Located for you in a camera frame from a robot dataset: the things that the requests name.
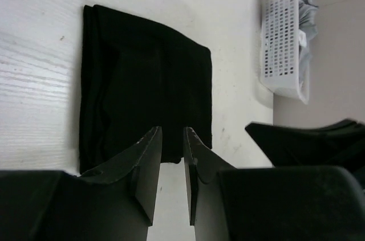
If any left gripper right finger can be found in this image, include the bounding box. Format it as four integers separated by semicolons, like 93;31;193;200
183;127;235;226

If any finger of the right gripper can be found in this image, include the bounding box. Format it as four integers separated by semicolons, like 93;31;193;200
245;119;364;171

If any grey tank top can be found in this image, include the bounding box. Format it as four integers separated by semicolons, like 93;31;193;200
298;0;318;86

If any white plastic basket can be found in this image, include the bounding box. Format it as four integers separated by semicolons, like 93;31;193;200
260;0;310;104

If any black tank top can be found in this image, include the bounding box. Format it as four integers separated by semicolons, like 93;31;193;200
79;5;212;173

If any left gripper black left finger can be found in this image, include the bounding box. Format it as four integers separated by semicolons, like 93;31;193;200
80;126;163;227

